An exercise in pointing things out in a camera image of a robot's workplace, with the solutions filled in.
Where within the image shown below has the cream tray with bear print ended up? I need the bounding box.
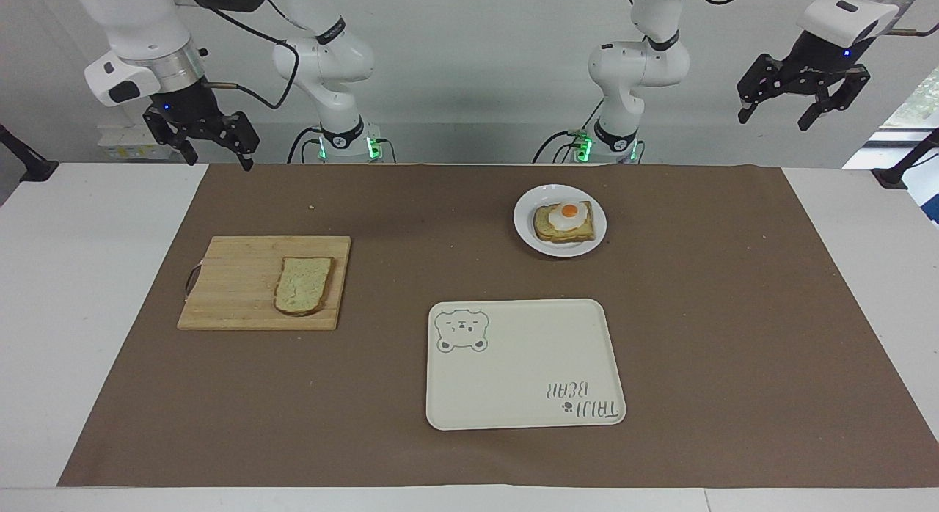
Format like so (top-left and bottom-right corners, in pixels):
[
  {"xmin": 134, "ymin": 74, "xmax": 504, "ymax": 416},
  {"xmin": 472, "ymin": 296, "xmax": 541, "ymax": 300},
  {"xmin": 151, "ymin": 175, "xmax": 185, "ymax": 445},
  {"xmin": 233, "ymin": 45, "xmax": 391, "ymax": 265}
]
[{"xmin": 425, "ymin": 299, "xmax": 627, "ymax": 431}]

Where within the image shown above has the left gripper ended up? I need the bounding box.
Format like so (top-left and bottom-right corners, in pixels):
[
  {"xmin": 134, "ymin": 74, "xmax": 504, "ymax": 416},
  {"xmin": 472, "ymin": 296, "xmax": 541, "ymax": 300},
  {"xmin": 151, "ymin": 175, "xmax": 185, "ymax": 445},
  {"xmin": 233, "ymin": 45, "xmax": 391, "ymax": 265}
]
[{"xmin": 737, "ymin": 29, "xmax": 872, "ymax": 132}]

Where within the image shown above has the toasted bread slice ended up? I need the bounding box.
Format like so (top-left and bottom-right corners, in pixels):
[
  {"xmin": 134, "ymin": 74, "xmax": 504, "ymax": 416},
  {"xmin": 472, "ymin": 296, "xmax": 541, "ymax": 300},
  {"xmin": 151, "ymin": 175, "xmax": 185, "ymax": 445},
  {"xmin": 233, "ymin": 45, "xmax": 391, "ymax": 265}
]
[{"xmin": 533, "ymin": 200, "xmax": 596, "ymax": 244}]

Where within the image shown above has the black stand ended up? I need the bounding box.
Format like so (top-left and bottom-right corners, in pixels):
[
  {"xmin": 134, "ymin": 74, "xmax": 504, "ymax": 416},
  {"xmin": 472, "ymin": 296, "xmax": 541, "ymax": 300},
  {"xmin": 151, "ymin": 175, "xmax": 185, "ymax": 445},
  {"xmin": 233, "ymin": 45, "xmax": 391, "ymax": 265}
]
[
  {"xmin": 872, "ymin": 128, "xmax": 939, "ymax": 191},
  {"xmin": 0, "ymin": 123, "xmax": 60, "ymax": 183}
]

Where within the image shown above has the black cable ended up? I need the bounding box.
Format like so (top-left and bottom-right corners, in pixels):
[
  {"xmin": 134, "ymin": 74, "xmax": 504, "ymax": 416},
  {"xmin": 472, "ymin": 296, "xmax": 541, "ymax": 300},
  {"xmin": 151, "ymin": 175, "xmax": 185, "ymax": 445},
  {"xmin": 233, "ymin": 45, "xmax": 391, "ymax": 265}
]
[
  {"xmin": 692, "ymin": 0, "xmax": 921, "ymax": 39},
  {"xmin": 286, "ymin": 126, "xmax": 325, "ymax": 165},
  {"xmin": 533, "ymin": 98, "xmax": 605, "ymax": 165},
  {"xmin": 200, "ymin": 0, "xmax": 302, "ymax": 111}
]

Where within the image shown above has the white round plate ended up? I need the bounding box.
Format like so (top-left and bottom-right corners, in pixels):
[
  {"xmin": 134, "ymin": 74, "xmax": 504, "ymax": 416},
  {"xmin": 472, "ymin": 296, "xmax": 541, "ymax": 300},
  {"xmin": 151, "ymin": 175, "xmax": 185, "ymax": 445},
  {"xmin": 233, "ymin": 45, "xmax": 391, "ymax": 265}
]
[{"xmin": 513, "ymin": 183, "xmax": 608, "ymax": 259}]

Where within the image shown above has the fried egg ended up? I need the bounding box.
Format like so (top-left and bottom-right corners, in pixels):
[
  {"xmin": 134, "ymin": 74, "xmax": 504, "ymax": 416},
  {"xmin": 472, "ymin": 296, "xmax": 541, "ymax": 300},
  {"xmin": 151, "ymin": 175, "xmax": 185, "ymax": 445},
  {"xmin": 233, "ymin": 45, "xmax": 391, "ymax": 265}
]
[{"xmin": 547, "ymin": 201, "xmax": 590, "ymax": 231}]

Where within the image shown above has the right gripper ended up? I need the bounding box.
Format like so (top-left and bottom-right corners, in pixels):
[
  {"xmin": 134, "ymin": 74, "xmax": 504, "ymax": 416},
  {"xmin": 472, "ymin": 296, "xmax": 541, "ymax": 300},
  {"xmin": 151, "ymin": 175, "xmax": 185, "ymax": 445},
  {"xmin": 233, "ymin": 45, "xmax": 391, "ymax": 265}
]
[{"xmin": 142, "ymin": 81, "xmax": 261, "ymax": 172}]

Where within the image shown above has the plain bread slice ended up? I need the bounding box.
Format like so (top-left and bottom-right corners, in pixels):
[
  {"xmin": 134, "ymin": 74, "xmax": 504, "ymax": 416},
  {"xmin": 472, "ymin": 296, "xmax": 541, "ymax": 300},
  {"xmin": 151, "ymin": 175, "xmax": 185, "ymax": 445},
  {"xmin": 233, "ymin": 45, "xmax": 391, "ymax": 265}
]
[{"xmin": 273, "ymin": 256, "xmax": 335, "ymax": 318}]

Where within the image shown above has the wooden cutting board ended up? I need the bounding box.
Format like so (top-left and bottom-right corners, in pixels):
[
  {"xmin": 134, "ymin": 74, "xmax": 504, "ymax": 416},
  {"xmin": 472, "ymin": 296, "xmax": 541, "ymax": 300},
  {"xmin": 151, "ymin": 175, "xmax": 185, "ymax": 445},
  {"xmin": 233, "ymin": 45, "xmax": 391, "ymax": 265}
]
[{"xmin": 177, "ymin": 235, "xmax": 352, "ymax": 332}]

